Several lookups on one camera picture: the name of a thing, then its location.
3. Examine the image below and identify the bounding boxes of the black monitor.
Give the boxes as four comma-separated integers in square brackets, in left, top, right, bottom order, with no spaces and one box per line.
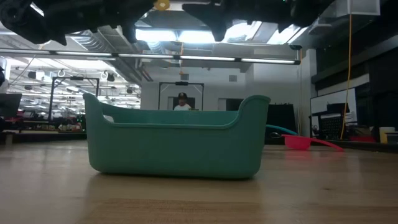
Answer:
[0,93,23,119]

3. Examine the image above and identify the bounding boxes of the person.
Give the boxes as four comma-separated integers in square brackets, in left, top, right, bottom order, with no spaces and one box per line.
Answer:
[173,92,193,111]

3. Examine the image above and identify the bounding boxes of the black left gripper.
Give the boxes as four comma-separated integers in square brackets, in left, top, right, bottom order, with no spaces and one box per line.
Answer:
[52,0,156,47]

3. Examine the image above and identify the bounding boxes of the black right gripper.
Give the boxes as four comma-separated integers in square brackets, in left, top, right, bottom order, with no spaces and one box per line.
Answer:
[182,0,337,43]

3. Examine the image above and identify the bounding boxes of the red flat object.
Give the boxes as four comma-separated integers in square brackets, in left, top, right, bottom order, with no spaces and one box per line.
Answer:
[349,134,377,144]

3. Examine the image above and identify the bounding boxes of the black background frame rig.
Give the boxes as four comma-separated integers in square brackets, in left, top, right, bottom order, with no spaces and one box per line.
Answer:
[158,81,205,111]
[48,75,101,122]

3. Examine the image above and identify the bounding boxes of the teal plastic basket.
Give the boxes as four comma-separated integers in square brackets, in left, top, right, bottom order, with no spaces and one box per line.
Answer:
[83,93,272,181]

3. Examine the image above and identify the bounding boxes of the yellow measuring cup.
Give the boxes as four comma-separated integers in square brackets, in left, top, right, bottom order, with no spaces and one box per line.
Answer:
[154,0,171,11]

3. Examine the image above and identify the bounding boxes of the white board panel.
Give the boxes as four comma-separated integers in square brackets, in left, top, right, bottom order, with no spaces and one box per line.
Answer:
[310,88,359,125]

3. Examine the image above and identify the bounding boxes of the black cabinet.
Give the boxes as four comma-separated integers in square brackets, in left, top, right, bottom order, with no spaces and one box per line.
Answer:
[266,103,298,145]

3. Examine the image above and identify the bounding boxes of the long LED light bar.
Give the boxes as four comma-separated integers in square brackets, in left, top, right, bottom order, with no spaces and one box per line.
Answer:
[0,48,302,66]

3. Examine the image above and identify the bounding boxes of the red measuring cup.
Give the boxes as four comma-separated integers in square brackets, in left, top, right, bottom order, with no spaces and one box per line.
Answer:
[281,134,345,152]

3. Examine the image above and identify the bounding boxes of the black perforated panel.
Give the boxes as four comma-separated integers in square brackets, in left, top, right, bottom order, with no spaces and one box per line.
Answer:
[319,115,343,140]

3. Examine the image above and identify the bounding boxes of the pale yellow container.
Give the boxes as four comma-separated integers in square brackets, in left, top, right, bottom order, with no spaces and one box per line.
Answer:
[379,126,396,144]

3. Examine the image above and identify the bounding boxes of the yellow hanging cable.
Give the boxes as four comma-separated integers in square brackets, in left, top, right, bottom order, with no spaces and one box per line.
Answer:
[340,14,354,141]

